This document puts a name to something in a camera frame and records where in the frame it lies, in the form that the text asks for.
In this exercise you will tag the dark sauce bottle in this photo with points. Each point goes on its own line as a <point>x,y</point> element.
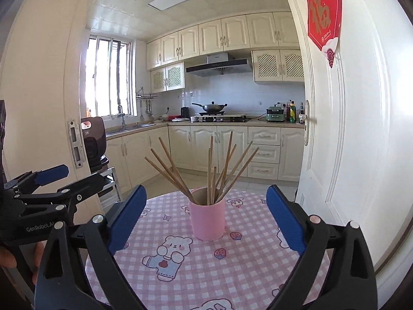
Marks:
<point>301,115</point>

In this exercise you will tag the black electric kettle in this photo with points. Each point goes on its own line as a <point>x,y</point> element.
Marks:
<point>185,112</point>

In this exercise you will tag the cream upper kitchen cabinets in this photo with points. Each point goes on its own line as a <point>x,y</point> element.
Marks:
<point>268,39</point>

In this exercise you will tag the left hand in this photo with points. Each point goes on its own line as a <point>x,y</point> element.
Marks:
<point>34,255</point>

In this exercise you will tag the door frame strike plate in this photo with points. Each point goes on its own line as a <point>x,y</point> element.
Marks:
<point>76,143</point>

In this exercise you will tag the white door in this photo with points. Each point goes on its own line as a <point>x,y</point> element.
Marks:
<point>357,162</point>

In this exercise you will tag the metal shelf rack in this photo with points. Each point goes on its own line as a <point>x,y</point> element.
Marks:
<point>110,194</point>

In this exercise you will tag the silver door handle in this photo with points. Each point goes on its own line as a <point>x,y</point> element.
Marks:
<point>306,122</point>

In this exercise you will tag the hanging utensil wall rack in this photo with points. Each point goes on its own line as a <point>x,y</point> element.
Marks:
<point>145,102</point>

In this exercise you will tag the kitchen window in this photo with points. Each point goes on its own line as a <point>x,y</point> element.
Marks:
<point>109,78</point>

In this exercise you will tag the green small appliance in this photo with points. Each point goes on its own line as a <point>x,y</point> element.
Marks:
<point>275,113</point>

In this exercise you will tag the pink cylindrical utensil cup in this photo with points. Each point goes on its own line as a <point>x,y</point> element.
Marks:
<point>207,221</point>

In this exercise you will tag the cream kitchen cabinets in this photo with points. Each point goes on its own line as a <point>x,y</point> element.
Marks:
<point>260,152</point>
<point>268,39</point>

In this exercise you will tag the gas stove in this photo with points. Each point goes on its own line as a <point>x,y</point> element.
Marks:
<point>219,117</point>

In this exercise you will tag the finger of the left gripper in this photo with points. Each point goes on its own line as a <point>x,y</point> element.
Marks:
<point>48,208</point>
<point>34,180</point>

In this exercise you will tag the cream lower kitchen cabinets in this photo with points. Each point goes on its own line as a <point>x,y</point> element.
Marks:
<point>260,152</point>

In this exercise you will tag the kitchen faucet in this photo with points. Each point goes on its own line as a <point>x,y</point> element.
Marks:
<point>121,115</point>

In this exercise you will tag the black wok with lid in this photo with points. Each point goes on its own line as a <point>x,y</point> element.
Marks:
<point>211,108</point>

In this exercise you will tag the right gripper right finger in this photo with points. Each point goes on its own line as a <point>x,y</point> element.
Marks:
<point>334,269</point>

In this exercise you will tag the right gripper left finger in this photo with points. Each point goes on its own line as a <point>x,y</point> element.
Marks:
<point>62,282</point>

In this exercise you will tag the black range hood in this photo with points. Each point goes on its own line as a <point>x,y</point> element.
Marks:
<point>220,64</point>

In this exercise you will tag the pink checkered tablecloth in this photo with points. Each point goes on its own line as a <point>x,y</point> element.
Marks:
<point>169,268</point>

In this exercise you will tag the dark rice cooker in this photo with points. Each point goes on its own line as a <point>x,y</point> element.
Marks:
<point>94,137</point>

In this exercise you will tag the red fu door decoration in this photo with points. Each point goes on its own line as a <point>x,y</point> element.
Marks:
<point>324,26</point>

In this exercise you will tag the green bottle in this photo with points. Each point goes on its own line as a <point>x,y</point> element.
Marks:
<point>292,109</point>

